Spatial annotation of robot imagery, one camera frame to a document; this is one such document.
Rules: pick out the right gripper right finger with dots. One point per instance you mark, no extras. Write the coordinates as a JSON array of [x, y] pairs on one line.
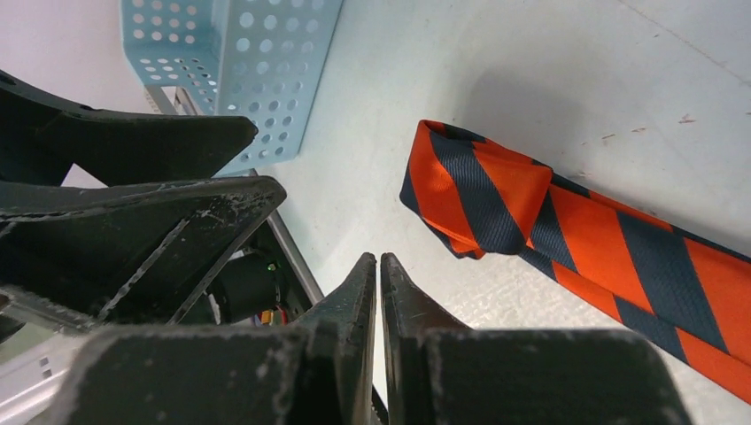
[[441, 371]]

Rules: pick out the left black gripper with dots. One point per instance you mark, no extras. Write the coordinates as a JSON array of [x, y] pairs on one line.
[[75, 259]]

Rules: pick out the light blue plastic basket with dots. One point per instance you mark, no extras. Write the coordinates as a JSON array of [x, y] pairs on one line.
[[258, 59]]

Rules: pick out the aluminium frame rail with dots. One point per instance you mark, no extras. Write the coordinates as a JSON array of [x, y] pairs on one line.
[[34, 359]]

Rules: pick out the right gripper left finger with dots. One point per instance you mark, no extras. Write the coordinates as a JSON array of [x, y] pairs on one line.
[[316, 370]]

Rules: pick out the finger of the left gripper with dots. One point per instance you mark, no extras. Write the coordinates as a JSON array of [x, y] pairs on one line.
[[43, 135]]

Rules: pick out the orange navy striped tie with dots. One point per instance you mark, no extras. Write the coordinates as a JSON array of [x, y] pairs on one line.
[[686, 294]]

